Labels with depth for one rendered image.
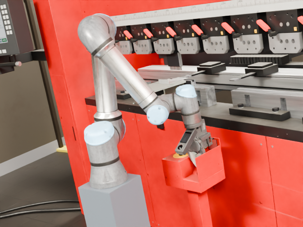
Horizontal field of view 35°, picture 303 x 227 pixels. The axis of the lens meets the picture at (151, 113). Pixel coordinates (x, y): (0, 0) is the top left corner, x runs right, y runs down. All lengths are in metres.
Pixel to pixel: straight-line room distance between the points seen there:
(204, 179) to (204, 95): 0.57
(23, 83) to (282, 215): 3.57
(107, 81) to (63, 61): 1.27
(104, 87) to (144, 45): 0.80
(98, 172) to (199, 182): 0.40
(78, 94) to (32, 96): 2.01
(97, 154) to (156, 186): 1.00
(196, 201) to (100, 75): 0.66
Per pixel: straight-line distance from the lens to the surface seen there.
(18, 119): 5.12
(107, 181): 1.90
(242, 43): 2.12
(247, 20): 2.09
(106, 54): 1.79
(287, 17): 1.95
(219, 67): 2.69
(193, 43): 2.36
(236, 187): 2.26
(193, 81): 2.51
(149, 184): 2.88
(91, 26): 1.81
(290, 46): 1.96
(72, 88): 3.22
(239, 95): 2.23
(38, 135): 5.27
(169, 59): 2.60
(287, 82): 2.37
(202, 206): 2.11
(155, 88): 2.43
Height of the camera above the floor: 1.46
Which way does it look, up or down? 14 degrees down
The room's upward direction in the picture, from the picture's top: 10 degrees counter-clockwise
